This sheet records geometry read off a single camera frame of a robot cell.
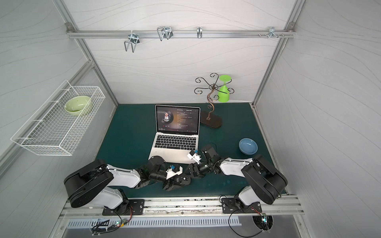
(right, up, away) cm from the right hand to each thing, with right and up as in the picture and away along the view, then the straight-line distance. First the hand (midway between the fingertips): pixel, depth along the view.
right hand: (185, 176), depth 79 cm
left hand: (-2, -3, 0) cm, 4 cm away
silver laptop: (-7, +23, +21) cm, 32 cm away
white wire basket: (-59, +28, -10) cm, 66 cm away
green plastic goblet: (+22, +46, +5) cm, 51 cm away
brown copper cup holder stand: (+21, +28, +31) cm, 47 cm away
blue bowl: (+40, +13, +16) cm, 45 cm away
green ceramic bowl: (-55, +38, -6) cm, 67 cm away
